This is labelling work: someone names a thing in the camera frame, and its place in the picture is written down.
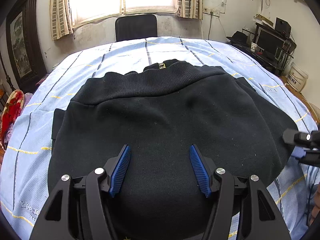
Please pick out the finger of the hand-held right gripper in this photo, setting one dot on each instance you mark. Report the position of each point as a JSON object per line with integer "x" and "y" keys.
{"x": 311, "y": 158}
{"x": 297, "y": 137}

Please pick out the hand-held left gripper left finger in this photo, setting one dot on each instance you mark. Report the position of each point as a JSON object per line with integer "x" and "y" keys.
{"x": 121, "y": 170}

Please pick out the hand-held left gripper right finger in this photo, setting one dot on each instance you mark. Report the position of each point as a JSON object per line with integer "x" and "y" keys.
{"x": 200, "y": 173}

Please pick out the black jacket with yellow zipper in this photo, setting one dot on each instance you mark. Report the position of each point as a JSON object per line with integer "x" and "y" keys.
{"x": 160, "y": 120}

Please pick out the white plastic bucket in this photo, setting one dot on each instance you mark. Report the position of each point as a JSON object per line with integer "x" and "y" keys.
{"x": 297, "y": 77}

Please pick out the black computer desk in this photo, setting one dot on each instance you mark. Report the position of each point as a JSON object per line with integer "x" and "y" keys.
{"x": 265, "y": 60}

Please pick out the blue checked bed sheet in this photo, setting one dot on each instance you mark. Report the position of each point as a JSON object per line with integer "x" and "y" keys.
{"x": 37, "y": 155}

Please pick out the white paper cup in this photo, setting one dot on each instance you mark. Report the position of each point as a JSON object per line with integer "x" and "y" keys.
{"x": 254, "y": 47}

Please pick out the computer monitor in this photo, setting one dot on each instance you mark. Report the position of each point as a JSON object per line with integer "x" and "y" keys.
{"x": 268, "y": 41}

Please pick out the black speaker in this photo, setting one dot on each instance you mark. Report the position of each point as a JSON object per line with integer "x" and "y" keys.
{"x": 283, "y": 26}

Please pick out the black hat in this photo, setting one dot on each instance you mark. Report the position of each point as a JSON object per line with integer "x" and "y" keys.
{"x": 238, "y": 38}

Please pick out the red floral blanket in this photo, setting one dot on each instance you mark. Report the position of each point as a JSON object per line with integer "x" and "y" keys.
{"x": 11, "y": 115}

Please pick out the black chair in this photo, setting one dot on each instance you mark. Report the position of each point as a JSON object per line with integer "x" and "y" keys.
{"x": 136, "y": 27}

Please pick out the dark framed painting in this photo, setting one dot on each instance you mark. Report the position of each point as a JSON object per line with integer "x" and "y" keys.
{"x": 21, "y": 47}

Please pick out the white wall socket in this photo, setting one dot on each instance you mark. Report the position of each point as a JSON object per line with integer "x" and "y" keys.
{"x": 212, "y": 12}

